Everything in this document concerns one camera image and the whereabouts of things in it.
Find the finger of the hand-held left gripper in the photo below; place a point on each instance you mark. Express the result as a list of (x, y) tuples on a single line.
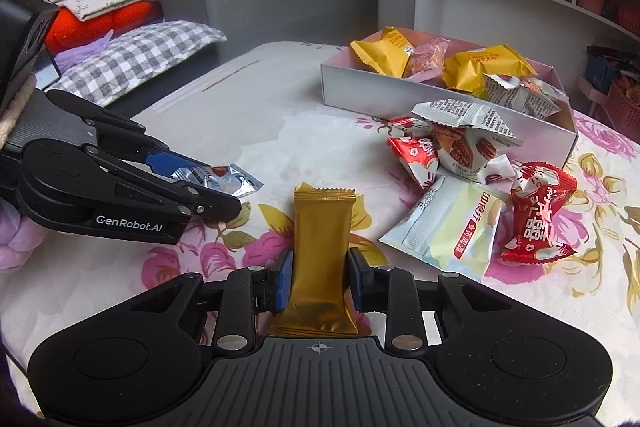
[(215, 207), (165, 161)]

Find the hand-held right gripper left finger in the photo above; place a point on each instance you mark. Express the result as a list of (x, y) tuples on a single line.
[(284, 279)]

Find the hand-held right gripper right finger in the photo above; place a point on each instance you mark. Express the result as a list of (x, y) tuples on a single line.
[(356, 282)]

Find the small silver snack packet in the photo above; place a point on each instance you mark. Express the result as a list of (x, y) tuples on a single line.
[(235, 181)]

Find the gold snack bar packet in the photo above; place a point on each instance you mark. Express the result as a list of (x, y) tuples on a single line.
[(320, 247)]

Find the pink cardboard box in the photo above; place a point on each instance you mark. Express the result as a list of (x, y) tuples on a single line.
[(360, 87)]

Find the person's left hand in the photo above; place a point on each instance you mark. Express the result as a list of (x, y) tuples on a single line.
[(20, 242)]

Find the pastel white snack packet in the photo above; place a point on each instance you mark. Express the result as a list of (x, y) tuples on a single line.
[(445, 227)]

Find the grey checked pillow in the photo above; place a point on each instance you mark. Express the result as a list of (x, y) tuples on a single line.
[(145, 52)]

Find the red white snack packet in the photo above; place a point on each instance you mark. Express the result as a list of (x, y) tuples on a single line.
[(415, 162), (405, 127)]

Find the lilac cloth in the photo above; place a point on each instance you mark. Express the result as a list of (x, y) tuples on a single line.
[(80, 49)]

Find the red cushion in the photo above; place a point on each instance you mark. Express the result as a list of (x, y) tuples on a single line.
[(100, 24)]

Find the white pecan snack packet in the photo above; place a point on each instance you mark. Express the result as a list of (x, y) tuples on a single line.
[(465, 127), (497, 177)]

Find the large red candy packet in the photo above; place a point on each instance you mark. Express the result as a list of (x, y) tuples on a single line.
[(537, 212)]

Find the pink snack packet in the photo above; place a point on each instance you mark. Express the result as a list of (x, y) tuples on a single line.
[(427, 59)]

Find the pink plastic tray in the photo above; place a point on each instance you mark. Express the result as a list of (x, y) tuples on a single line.
[(592, 87)]

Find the large pink plastic basket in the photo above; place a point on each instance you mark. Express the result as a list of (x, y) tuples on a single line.
[(625, 112)]

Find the blue plastic basket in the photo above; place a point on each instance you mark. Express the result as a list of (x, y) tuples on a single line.
[(602, 67)]

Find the small red basket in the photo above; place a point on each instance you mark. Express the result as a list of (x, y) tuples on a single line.
[(629, 19)]

